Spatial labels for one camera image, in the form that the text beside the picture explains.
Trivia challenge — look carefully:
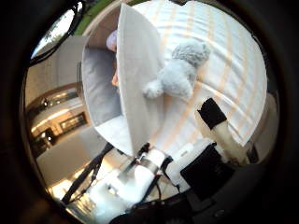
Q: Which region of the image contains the white striped tablecloth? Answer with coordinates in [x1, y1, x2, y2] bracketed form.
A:
[132, 0, 269, 157]

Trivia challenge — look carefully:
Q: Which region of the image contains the grey fluffy plush toy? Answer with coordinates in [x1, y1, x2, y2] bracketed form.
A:
[142, 40, 212, 101]

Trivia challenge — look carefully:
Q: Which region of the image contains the white fabric container box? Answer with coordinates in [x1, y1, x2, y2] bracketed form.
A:
[81, 3, 166, 157]

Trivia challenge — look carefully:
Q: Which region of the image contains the black tripod stand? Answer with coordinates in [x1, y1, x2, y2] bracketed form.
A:
[60, 142, 115, 205]

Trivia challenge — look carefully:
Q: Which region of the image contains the black cable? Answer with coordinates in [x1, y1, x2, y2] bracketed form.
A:
[29, 1, 85, 65]

